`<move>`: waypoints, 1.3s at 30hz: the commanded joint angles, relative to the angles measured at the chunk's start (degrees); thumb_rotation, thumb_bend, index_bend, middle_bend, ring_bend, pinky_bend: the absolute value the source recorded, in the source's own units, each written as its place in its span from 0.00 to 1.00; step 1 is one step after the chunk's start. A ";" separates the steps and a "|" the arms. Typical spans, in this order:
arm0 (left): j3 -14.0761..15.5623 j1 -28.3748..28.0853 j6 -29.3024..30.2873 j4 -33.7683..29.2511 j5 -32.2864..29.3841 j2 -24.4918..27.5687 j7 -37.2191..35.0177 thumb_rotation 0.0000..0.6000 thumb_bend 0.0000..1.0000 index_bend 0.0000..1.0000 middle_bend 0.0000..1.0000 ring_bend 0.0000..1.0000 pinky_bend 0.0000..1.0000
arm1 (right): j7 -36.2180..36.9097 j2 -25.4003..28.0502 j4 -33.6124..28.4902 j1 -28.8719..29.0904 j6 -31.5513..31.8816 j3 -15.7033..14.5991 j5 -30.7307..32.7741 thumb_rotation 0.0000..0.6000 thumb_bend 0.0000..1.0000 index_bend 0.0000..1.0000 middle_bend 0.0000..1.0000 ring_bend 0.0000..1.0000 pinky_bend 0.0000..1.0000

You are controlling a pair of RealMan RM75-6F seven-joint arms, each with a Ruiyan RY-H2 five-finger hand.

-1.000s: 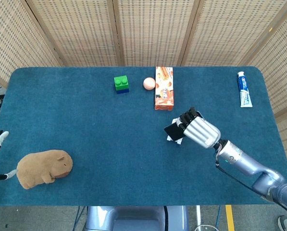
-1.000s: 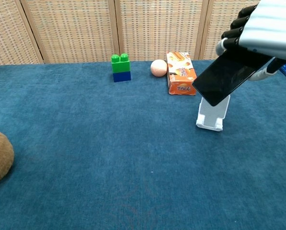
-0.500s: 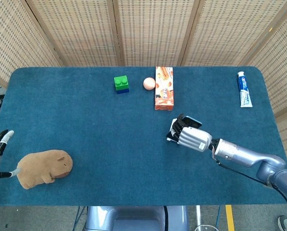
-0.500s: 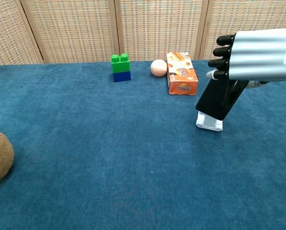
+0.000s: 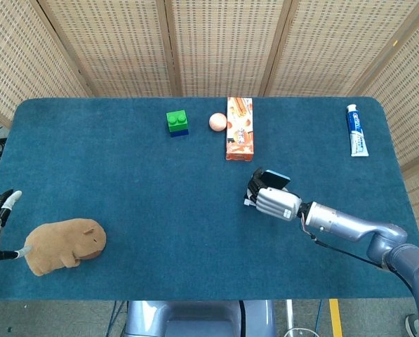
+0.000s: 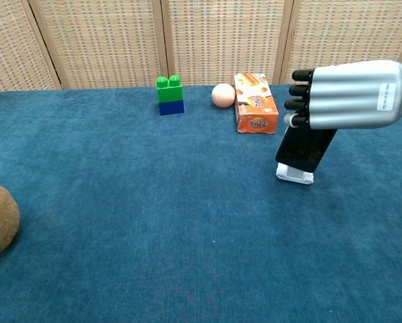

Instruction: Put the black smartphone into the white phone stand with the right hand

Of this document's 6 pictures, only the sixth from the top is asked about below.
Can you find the black smartphone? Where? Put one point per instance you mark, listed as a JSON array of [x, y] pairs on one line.
[[303, 149]]

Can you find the blue toy building block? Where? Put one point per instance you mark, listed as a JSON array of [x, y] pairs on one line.
[[171, 107]]

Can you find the white phone stand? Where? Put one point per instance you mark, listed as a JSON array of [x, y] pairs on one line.
[[295, 175]]

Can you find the woven folding screen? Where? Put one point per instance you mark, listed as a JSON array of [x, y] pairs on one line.
[[200, 40]]

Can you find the green toy building block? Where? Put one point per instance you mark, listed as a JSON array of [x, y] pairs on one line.
[[169, 89]]

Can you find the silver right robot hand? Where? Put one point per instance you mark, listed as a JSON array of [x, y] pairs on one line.
[[352, 96]]

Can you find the peach coloured ball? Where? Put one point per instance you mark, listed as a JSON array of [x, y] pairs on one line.
[[223, 95]]

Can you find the orange snack box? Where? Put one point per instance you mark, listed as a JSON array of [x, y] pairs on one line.
[[254, 104]]

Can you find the blue table cloth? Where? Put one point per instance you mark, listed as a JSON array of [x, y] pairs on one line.
[[153, 208]]

